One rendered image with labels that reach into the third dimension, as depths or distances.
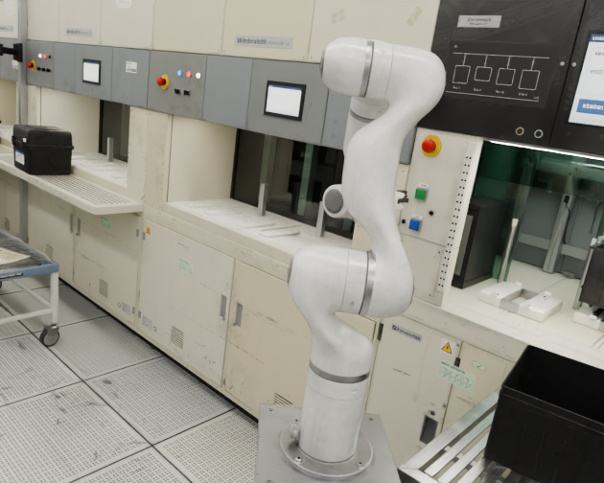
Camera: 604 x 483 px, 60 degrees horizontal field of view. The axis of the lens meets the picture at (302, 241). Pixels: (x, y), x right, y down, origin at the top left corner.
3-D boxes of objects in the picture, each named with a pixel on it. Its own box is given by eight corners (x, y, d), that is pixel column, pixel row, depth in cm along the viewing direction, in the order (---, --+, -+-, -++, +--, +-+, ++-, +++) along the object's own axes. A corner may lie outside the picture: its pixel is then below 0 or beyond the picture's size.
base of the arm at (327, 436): (279, 476, 97) (292, 388, 92) (279, 416, 116) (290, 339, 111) (380, 484, 99) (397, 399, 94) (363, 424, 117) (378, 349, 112)
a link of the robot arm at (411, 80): (321, 304, 104) (403, 315, 104) (323, 314, 92) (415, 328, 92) (358, 52, 102) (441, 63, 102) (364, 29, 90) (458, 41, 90)
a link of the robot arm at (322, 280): (372, 387, 96) (395, 264, 90) (272, 373, 97) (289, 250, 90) (367, 356, 108) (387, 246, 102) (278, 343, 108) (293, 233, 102)
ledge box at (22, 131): (8, 166, 318) (8, 122, 312) (56, 166, 338) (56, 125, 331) (25, 175, 299) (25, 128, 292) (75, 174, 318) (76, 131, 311)
